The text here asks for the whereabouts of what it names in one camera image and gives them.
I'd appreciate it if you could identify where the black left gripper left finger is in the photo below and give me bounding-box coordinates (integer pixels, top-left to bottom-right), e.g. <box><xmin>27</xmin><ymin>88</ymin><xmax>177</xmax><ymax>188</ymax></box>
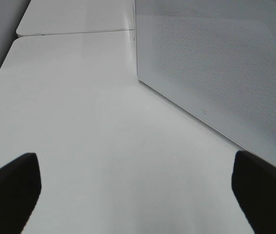
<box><xmin>0</xmin><ymin>153</ymin><xmax>41</xmax><ymax>234</ymax></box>

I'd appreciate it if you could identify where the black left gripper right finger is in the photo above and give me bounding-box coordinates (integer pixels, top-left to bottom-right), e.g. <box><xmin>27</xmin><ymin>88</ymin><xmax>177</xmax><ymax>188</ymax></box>
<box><xmin>231</xmin><ymin>151</ymin><xmax>276</xmax><ymax>234</ymax></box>

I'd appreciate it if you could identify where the white microwave door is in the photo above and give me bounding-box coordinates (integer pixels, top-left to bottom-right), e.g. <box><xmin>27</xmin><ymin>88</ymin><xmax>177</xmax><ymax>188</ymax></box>
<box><xmin>135</xmin><ymin>0</ymin><xmax>276</xmax><ymax>167</ymax></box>

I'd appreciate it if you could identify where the white adjoining table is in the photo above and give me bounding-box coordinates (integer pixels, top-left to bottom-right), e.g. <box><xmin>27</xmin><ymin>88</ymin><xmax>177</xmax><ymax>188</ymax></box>
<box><xmin>16</xmin><ymin>0</ymin><xmax>134</xmax><ymax>37</ymax></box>

